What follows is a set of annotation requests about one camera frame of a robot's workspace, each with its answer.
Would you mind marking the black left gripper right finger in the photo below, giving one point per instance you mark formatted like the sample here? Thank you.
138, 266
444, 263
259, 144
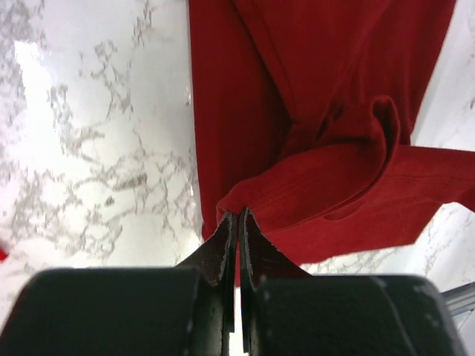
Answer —
287, 311

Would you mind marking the bright red t shirt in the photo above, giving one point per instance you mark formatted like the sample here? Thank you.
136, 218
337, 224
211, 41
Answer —
3, 253

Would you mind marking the dark red t shirt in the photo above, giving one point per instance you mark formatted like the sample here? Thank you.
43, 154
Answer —
303, 112

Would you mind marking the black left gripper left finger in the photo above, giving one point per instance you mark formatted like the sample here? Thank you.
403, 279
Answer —
184, 310

